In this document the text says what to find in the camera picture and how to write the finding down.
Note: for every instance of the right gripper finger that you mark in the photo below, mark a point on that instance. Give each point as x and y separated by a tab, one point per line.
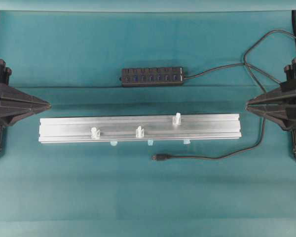
284	95
284	116

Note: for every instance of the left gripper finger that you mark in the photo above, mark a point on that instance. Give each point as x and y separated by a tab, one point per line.
8	93
9	115

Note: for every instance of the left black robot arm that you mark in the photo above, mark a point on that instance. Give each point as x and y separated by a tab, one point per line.
16	105

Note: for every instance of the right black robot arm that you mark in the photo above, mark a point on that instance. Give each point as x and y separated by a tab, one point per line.
279	105

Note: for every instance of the aluminium extrusion rail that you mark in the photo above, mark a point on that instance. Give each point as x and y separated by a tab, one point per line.
140	128

